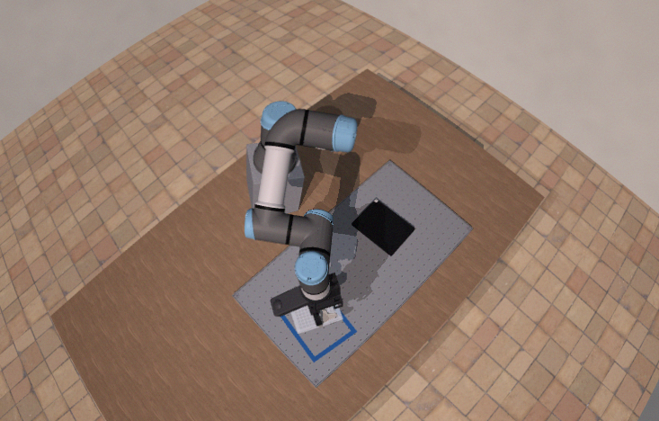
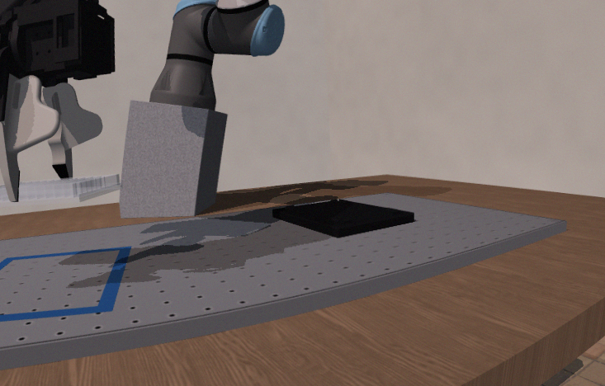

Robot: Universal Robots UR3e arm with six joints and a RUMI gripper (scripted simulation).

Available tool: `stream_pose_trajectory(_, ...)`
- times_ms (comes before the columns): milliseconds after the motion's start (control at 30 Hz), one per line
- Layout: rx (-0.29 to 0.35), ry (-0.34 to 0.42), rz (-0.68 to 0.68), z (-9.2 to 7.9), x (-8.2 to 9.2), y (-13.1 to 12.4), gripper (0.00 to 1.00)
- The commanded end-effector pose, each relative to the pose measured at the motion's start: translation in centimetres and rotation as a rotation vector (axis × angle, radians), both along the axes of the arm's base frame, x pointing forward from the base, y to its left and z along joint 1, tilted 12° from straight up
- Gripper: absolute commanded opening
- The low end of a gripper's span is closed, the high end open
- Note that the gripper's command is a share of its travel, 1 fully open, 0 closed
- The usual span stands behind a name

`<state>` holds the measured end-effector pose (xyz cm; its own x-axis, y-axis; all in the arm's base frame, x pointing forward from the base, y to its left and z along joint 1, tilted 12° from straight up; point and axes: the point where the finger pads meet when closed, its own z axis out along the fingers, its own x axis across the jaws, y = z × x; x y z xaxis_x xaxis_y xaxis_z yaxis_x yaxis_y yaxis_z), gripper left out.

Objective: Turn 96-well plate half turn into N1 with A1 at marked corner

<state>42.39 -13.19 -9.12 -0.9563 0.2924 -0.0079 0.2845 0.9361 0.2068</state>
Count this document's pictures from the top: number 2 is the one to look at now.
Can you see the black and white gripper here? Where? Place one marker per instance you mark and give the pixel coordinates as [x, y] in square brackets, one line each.
[84, 43]

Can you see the blue tape outline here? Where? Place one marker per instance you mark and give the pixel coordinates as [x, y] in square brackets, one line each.
[107, 300]

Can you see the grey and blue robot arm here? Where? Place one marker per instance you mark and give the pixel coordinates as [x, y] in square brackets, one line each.
[245, 27]

